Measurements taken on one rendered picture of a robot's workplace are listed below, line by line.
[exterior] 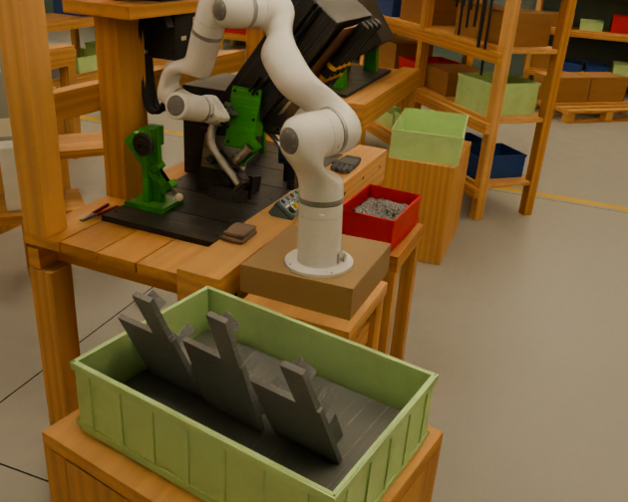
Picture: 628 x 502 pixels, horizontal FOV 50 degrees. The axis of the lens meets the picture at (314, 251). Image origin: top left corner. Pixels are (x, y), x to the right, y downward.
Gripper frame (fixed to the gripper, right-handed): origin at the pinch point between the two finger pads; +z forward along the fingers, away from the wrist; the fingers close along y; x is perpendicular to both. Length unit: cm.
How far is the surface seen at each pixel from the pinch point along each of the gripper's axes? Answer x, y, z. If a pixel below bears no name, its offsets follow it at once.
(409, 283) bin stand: -10, -84, 42
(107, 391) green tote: 10, -69, -107
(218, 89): 0.9, 12.0, 8.9
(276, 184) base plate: 7.5, -25.7, 23.2
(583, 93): -138, -10, 692
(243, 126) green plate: -1.7, -7.0, 2.8
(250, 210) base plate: 9.8, -33.9, -4.5
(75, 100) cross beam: 27.8, 22.6, -33.8
